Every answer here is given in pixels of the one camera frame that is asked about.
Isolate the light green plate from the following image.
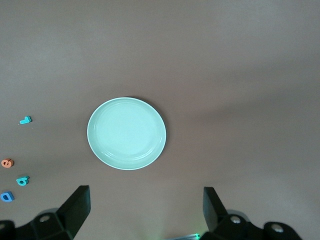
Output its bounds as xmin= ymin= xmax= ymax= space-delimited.
xmin=86 ymin=97 xmax=167 ymax=171

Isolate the brown table cover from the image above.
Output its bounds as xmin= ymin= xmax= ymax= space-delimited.
xmin=0 ymin=0 xmax=320 ymax=240

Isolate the teal foam letter q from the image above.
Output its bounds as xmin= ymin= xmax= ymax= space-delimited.
xmin=15 ymin=175 xmax=30 ymax=187

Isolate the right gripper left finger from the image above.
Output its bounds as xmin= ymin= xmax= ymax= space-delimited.
xmin=17 ymin=185 xmax=91 ymax=240

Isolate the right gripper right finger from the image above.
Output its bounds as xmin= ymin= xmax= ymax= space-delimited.
xmin=201 ymin=186 xmax=266 ymax=240

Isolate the blue foam letter D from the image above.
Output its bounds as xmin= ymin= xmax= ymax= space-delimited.
xmin=0 ymin=190 xmax=15 ymax=203

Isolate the orange foam letter e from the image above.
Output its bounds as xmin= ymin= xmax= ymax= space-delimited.
xmin=0 ymin=158 xmax=15 ymax=169

